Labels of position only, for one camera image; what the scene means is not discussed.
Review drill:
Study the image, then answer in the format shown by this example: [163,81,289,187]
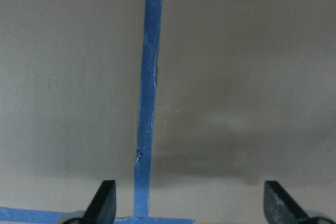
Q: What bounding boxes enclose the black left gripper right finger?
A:
[264,180,335,224]

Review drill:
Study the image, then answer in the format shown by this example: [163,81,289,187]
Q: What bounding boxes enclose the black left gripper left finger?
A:
[59,180,117,224]

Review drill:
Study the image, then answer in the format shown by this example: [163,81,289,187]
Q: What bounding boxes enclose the brown paper table mat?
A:
[1,0,335,223]

